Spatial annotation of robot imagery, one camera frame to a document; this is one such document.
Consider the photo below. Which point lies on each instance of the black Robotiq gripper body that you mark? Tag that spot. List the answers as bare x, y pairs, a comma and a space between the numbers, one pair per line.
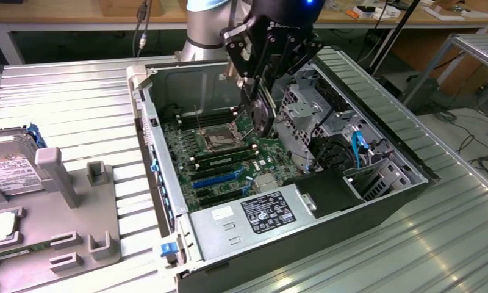
284, 18

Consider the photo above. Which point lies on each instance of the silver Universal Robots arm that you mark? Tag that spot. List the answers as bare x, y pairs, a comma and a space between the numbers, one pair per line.
201, 27

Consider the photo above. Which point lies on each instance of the orange and white box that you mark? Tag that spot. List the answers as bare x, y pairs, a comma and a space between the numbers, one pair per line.
354, 13

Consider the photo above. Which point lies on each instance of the silver drive cage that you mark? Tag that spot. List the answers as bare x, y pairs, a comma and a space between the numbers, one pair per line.
304, 116

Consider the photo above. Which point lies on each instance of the black slanted pole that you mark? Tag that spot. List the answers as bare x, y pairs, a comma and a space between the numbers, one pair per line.
395, 33

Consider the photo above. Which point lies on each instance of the black and white box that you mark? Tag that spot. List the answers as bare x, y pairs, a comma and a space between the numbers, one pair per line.
384, 13

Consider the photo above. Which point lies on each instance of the black RAM slot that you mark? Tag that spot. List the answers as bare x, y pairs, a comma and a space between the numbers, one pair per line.
205, 115
209, 121

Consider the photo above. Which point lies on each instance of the metal socket cover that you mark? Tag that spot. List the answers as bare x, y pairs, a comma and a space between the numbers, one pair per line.
239, 125

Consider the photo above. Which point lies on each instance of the thin locking lever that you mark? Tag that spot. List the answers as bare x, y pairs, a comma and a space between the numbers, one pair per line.
197, 119

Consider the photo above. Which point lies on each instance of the CPU socket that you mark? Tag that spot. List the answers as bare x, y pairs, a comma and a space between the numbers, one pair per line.
219, 138

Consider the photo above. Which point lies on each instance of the black equipment box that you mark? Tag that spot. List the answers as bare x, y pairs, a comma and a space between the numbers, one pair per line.
423, 88

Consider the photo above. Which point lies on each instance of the wooden workbench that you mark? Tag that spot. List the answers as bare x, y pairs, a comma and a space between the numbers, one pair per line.
431, 23

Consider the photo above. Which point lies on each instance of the open black PC case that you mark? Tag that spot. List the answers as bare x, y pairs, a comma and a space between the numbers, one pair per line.
390, 131

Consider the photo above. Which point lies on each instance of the green motherboard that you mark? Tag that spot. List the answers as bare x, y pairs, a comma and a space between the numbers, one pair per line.
268, 158

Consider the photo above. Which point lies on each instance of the white flat tray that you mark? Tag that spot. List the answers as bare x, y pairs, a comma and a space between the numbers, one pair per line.
443, 13

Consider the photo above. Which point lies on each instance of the installed RAM stick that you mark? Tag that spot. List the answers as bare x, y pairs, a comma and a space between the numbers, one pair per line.
227, 159

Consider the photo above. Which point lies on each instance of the long black expansion slot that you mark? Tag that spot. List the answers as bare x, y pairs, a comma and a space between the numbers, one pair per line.
215, 174

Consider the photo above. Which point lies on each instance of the silver chipset heatsink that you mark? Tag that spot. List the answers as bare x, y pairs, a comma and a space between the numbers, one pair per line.
267, 181

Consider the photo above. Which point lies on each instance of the blue expansion slot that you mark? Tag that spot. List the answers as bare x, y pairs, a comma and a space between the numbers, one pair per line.
213, 181

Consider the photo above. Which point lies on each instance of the silver perforated disk bay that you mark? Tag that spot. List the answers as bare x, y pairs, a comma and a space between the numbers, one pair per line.
380, 180

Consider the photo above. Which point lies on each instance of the black plastic shroud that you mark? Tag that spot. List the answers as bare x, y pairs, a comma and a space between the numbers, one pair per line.
330, 192

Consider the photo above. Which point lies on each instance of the short black expansion slot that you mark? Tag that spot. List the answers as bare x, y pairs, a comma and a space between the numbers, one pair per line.
221, 200

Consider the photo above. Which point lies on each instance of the grey power supply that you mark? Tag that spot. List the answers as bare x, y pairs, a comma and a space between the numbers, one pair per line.
223, 227

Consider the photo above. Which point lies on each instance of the blue case latch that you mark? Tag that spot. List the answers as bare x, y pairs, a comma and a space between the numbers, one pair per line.
167, 248

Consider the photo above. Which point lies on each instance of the grey parts rack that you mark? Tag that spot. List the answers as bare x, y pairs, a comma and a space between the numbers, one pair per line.
44, 219

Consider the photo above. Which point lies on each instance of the green loose RAM stick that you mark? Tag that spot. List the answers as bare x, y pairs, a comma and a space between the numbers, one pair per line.
20, 249

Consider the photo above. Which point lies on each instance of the aluminium frame table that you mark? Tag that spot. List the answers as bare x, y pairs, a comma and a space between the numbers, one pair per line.
484, 45

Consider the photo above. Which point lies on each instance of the hard disk with blue bracket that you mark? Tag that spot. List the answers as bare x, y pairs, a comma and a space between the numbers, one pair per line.
8, 161

